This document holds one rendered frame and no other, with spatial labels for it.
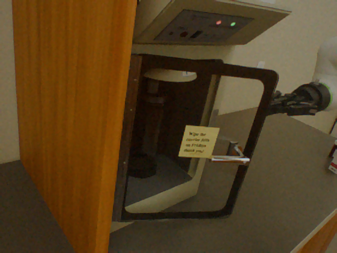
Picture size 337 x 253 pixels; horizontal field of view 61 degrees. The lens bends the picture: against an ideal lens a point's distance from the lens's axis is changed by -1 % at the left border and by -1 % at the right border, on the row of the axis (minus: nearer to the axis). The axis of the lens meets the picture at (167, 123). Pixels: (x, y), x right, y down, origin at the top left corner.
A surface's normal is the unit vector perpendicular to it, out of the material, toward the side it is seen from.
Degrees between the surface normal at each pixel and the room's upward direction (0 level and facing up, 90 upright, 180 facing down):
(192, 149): 90
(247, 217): 0
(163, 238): 0
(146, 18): 90
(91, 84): 90
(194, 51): 90
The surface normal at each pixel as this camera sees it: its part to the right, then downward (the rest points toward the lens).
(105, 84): -0.75, 0.16
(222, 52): 0.64, 0.43
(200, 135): 0.22, 0.45
